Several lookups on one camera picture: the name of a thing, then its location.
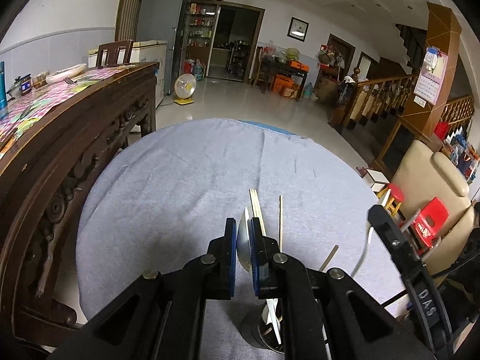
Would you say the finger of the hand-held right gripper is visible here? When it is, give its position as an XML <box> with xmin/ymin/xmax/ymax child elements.
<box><xmin>367</xmin><ymin>204</ymin><xmax>422</xmax><ymax>276</ymax></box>

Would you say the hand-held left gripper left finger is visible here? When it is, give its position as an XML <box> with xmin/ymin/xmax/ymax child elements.
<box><xmin>49</xmin><ymin>217</ymin><xmax>238</xmax><ymax>360</ymax></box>

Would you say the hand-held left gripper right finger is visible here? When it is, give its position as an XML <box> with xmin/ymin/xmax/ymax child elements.
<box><xmin>249</xmin><ymin>217</ymin><xmax>436</xmax><ymax>360</ymax></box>

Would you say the metal utensil holder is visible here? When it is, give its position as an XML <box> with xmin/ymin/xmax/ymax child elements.
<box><xmin>236</xmin><ymin>215</ymin><xmax>289</xmax><ymax>355</ymax></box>

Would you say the person's right forearm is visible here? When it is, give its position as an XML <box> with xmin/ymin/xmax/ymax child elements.
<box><xmin>446</xmin><ymin>247</ymin><xmax>480</xmax><ymax>331</ymax></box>

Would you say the red plastic stool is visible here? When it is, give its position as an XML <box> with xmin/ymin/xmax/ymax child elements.
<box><xmin>409</xmin><ymin>197</ymin><xmax>450</xmax><ymax>250</ymax></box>

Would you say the red and yellow stool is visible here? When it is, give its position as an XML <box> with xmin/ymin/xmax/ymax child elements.
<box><xmin>377</xmin><ymin>183</ymin><xmax>405</xmax><ymax>216</ymax></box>

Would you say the beige armchair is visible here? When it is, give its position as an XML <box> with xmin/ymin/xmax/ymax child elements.
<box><xmin>390</xmin><ymin>140</ymin><xmax>477</xmax><ymax>271</ymax></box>

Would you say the grey table cloth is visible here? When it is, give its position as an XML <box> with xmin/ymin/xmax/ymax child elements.
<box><xmin>75</xmin><ymin>118</ymin><xmax>409</xmax><ymax>360</ymax></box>

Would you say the wooden stair railing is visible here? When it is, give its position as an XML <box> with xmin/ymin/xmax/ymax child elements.
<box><xmin>330</xmin><ymin>67</ymin><xmax>419</xmax><ymax>132</ymax></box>

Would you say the orange cardboard box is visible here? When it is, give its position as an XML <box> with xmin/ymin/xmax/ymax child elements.
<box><xmin>275</xmin><ymin>75</ymin><xmax>301</xmax><ymax>98</ymax></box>

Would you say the yellow floor fan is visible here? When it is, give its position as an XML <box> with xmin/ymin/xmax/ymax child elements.
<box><xmin>173</xmin><ymin>74</ymin><xmax>197</xmax><ymax>106</ymax></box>

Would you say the dark carved wooden table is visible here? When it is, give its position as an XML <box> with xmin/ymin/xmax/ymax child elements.
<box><xmin>0</xmin><ymin>60</ymin><xmax>160</xmax><ymax>349</ymax></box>

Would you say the wooden side table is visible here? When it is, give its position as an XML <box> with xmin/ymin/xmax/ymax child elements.
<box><xmin>259</xmin><ymin>47</ymin><xmax>310</xmax><ymax>102</ymax></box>

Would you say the brown wooden door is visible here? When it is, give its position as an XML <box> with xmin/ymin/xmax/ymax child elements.
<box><xmin>326</xmin><ymin>34</ymin><xmax>357</xmax><ymax>79</ymax></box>

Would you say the white chest freezer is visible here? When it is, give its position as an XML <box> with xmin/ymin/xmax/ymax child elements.
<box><xmin>87</xmin><ymin>39</ymin><xmax>169</xmax><ymax>107</ymax></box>

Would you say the wooden pillar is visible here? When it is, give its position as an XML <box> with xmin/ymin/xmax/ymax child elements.
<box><xmin>397</xmin><ymin>2</ymin><xmax>463</xmax><ymax>147</ymax></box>

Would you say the glass display cabinet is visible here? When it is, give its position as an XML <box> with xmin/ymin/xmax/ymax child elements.
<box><xmin>184</xmin><ymin>2</ymin><xmax>220</xmax><ymax>79</ymax></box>

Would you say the wooden chair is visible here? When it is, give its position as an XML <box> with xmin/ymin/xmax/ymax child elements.
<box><xmin>95</xmin><ymin>39</ymin><xmax>134</xmax><ymax>69</ymax></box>

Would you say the checkered table cover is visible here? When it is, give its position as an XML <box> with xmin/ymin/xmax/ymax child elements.
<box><xmin>0</xmin><ymin>65</ymin><xmax>136</xmax><ymax>151</ymax></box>

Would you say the white plate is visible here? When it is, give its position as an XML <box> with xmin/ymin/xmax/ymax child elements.
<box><xmin>46</xmin><ymin>64</ymin><xmax>88</xmax><ymax>84</ymax></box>

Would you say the grey refrigerator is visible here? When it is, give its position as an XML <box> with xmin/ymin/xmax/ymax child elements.
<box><xmin>136</xmin><ymin>0</ymin><xmax>192</xmax><ymax>96</ymax></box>

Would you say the blue thermos bottle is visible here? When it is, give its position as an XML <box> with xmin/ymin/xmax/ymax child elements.
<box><xmin>0</xmin><ymin>61</ymin><xmax>9</xmax><ymax>119</ymax></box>

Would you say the black cable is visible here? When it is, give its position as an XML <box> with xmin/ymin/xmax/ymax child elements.
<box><xmin>382</xmin><ymin>259</ymin><xmax>480</xmax><ymax>308</ymax></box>

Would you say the wall calendar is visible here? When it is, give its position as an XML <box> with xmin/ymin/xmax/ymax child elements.
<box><xmin>413</xmin><ymin>47</ymin><xmax>449</xmax><ymax>106</ymax></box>

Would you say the framed wall picture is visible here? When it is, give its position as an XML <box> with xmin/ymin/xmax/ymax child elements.
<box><xmin>287</xmin><ymin>17</ymin><xmax>310</xmax><ymax>43</ymax></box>

